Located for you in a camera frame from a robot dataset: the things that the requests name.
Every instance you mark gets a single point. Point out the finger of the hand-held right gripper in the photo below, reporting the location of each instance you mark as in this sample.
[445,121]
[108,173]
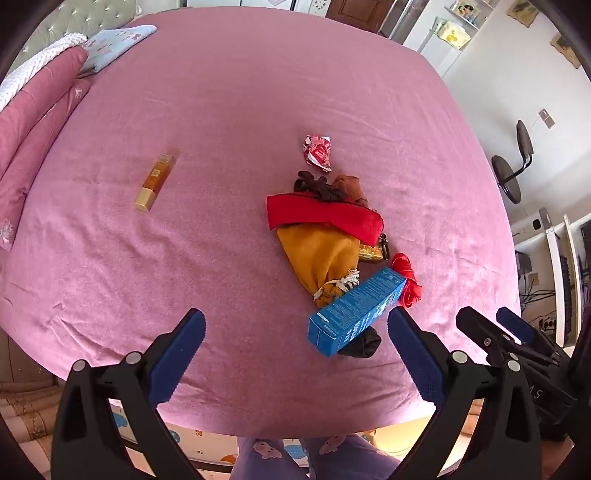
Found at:
[517,323]
[480,332]

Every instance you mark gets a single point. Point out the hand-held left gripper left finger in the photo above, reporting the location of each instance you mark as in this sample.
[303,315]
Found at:
[180,357]

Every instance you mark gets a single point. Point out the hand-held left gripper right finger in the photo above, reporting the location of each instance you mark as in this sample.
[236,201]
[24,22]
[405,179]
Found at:
[415,360]

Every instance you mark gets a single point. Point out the black cloth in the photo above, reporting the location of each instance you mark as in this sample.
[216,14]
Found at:
[364,345]

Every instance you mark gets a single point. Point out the blue cardboard box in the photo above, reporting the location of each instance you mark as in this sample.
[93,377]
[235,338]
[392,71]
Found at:
[355,309]

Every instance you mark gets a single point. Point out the mustard yellow cloth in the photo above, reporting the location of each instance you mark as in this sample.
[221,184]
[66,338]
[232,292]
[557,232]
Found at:
[318,258]

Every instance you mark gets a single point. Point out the red cloth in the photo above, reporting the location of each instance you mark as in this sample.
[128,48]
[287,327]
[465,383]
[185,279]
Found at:
[318,212]

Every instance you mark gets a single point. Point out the amber and gold perfume box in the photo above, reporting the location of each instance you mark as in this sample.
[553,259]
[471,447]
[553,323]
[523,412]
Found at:
[154,182]

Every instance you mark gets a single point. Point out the power strip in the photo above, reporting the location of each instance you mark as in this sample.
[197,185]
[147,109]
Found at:
[547,323]

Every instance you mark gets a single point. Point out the white desk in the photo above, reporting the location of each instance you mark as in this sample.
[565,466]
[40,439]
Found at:
[556,249]

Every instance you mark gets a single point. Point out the gold foil packet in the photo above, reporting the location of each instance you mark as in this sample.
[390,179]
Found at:
[369,253]

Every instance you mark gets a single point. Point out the black clip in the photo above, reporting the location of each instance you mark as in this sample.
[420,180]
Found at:
[384,247]

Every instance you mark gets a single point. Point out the person's patterned pajama pants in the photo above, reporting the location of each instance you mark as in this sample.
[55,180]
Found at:
[323,459]

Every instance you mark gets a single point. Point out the black office chair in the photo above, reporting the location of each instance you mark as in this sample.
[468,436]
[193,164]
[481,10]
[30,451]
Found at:
[508,177]

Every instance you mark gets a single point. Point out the light brown stocking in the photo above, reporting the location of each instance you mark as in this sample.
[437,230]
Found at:
[353,187]

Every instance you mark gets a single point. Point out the dark brown stocking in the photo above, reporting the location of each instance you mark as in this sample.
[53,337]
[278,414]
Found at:
[316,187]

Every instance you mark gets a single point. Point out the pink bed sheet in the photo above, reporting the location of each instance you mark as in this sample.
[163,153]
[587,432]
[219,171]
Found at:
[221,138]

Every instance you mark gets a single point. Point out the crumpled red white wrapper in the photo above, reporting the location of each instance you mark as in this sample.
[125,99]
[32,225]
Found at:
[317,152]

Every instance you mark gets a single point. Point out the pink pillow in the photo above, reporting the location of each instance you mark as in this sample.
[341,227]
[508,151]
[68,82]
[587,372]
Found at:
[41,97]
[23,184]

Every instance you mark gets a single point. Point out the white shelf unit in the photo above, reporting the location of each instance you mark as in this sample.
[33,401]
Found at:
[443,50]

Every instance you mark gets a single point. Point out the yellow box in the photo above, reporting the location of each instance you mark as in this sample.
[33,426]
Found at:
[452,33]

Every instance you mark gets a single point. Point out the light blue printed pillow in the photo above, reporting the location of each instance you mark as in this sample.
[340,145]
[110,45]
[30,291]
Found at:
[115,44]

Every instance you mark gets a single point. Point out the white textured pillow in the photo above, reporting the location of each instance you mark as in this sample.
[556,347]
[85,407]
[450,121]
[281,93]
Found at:
[32,69]

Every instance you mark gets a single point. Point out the brown wooden door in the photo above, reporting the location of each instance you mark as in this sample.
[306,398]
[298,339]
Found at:
[360,14]

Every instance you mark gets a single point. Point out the tufted grey headboard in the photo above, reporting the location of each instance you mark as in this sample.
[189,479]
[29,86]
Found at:
[69,18]

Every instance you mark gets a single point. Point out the wall switch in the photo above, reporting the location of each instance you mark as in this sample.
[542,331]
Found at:
[547,117]

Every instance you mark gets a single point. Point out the framed wall picture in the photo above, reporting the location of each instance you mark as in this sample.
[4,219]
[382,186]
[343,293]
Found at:
[524,9]
[567,48]

